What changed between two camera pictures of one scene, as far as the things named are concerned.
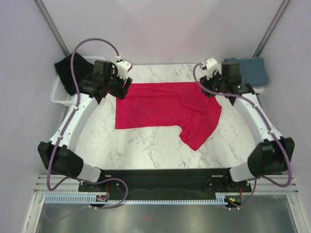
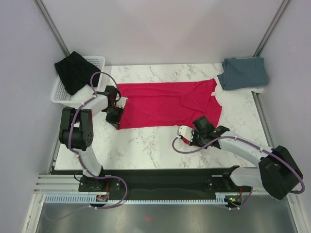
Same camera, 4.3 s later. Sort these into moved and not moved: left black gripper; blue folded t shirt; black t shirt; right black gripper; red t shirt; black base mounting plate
Moved: right black gripper; left black gripper
Not moved: blue folded t shirt; black base mounting plate; black t shirt; red t shirt
